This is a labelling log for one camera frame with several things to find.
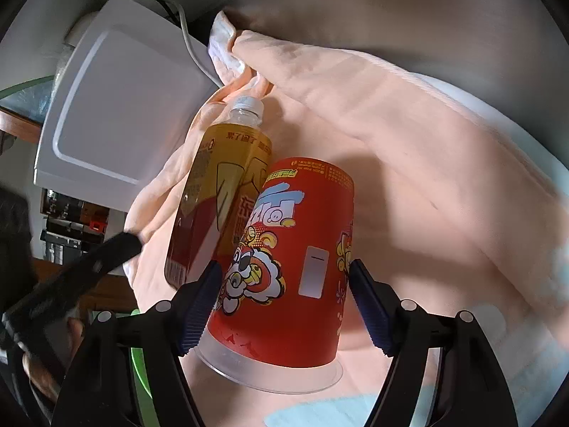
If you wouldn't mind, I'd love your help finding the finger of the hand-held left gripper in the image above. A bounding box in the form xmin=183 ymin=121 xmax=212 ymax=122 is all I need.
xmin=53 ymin=231 xmax=144 ymax=296

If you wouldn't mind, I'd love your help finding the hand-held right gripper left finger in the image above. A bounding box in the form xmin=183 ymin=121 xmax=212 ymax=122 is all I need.
xmin=52 ymin=260 xmax=223 ymax=427

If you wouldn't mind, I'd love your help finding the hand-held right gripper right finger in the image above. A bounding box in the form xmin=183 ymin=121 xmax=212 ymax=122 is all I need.
xmin=347 ymin=258 xmax=521 ymax=427

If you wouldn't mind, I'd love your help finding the red printed paper cup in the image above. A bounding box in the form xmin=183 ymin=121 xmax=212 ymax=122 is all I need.
xmin=195 ymin=157 xmax=356 ymax=394

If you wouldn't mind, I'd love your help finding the person's left hand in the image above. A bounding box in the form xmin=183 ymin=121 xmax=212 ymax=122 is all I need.
xmin=24 ymin=317 xmax=87 ymax=405

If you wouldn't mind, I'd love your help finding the dark shelf with items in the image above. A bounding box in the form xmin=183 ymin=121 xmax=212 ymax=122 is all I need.
xmin=40 ymin=187 xmax=110 ymax=263

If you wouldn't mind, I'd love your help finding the yellow drink bottle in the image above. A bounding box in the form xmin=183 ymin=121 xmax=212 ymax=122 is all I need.
xmin=164 ymin=96 xmax=273 ymax=289

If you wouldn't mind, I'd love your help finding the white microwave oven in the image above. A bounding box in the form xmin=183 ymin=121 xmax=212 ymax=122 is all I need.
xmin=33 ymin=0 xmax=223 ymax=212

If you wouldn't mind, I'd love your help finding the peach cloth with flower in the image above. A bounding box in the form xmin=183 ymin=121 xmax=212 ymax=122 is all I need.
xmin=122 ymin=11 xmax=569 ymax=427

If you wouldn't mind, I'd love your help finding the white cable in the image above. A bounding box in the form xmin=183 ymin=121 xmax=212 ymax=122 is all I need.
xmin=171 ymin=2 xmax=223 ymax=87

